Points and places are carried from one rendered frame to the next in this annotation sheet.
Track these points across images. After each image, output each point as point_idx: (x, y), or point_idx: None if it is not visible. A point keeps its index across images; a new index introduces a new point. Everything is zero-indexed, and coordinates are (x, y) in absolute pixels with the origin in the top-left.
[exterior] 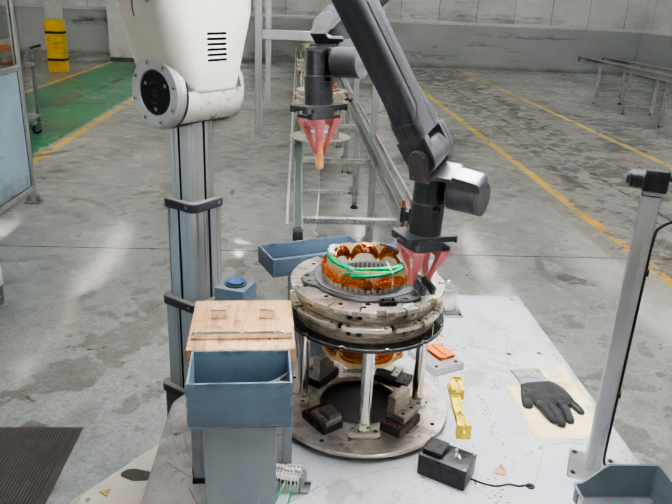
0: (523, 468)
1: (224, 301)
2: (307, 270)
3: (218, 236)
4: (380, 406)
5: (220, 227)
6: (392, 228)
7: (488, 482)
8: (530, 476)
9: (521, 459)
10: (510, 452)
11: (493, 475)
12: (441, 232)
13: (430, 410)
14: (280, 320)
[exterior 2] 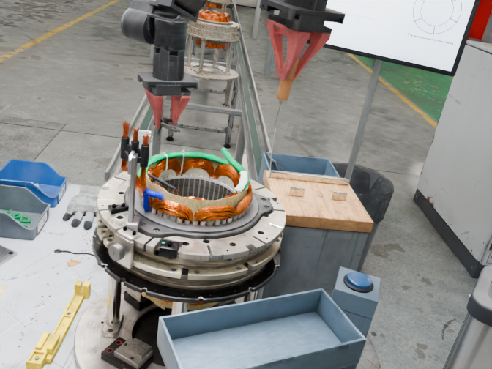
0: (49, 263)
1: (345, 218)
2: (267, 220)
3: (449, 354)
4: (152, 338)
5: (455, 348)
6: (198, 81)
7: (90, 257)
8: (50, 257)
9: (43, 270)
10: (47, 277)
11: (81, 261)
12: (151, 75)
13: (104, 311)
14: (282, 192)
